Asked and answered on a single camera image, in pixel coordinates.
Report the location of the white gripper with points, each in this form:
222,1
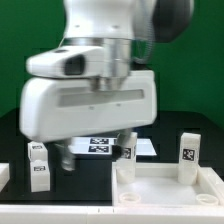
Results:
53,110

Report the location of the white square tabletop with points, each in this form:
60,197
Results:
156,184

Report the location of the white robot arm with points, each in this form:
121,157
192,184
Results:
95,80

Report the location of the white tag sheet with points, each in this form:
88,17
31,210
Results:
103,145

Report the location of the white left fence block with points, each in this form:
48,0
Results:
4,175

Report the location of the white front fence bar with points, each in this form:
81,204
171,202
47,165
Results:
40,214

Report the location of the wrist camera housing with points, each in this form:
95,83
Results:
67,62

